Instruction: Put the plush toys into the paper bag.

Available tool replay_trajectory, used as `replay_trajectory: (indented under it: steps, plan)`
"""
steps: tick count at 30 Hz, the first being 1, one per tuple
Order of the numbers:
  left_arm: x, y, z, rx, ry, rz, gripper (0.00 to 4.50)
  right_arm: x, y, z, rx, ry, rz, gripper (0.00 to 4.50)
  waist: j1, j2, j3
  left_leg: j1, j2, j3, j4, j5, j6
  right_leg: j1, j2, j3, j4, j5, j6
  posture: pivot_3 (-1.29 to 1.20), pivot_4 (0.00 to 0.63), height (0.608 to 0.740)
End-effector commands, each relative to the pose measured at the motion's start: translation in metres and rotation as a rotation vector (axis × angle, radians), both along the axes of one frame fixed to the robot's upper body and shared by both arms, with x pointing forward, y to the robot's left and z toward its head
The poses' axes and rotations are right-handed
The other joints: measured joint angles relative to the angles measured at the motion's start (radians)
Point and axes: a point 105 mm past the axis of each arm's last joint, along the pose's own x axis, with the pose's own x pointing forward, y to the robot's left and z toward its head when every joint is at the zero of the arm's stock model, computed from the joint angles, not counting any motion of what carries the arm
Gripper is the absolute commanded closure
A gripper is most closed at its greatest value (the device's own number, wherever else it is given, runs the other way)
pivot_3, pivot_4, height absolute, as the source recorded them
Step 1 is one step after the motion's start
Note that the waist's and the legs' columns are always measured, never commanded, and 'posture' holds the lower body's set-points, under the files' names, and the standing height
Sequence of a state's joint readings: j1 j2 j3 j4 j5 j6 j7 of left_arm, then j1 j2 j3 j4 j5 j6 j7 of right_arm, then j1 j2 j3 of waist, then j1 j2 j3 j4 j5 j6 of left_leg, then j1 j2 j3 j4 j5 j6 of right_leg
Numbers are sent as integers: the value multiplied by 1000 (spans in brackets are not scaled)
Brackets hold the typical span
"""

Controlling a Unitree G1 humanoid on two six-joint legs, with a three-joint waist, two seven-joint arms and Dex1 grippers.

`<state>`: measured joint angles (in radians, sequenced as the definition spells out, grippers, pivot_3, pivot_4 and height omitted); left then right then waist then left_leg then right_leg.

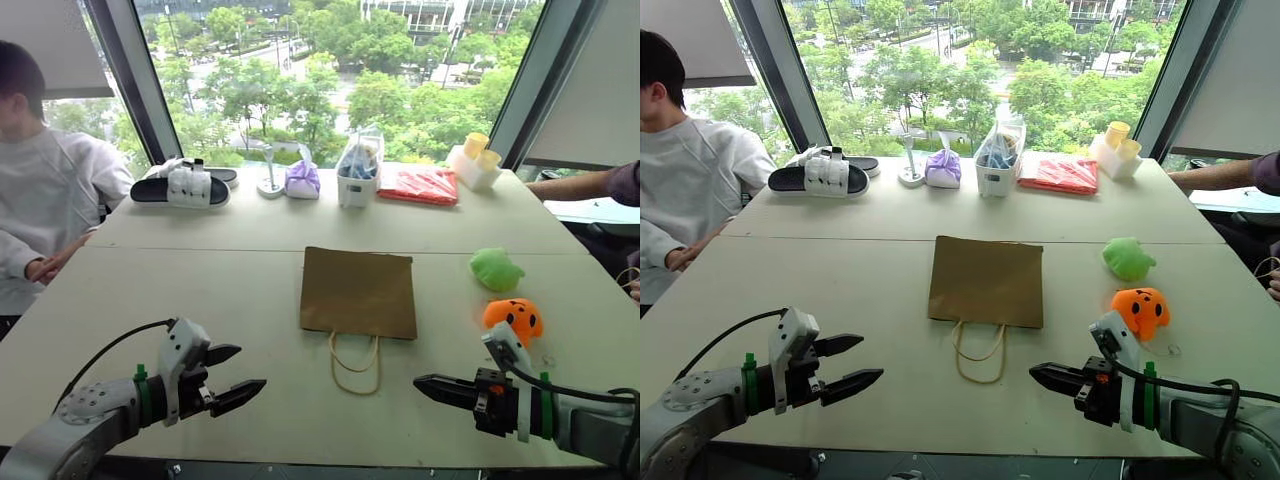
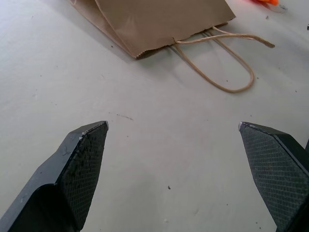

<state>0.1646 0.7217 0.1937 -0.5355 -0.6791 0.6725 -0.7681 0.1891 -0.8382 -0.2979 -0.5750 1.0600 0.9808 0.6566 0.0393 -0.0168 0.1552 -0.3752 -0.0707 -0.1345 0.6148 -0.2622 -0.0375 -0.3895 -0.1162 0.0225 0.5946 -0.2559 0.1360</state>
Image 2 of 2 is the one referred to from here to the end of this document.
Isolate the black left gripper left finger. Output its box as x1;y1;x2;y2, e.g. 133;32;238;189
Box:
0;120;109;232

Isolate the orange object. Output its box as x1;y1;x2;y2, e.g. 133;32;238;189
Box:
248;0;280;6

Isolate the brown paper bag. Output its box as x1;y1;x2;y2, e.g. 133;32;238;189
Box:
70;0;276;94

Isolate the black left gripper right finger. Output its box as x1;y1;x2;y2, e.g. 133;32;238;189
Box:
238;121;309;232

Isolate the clear plastic suction cup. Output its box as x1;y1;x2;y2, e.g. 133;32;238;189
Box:
270;4;288;14

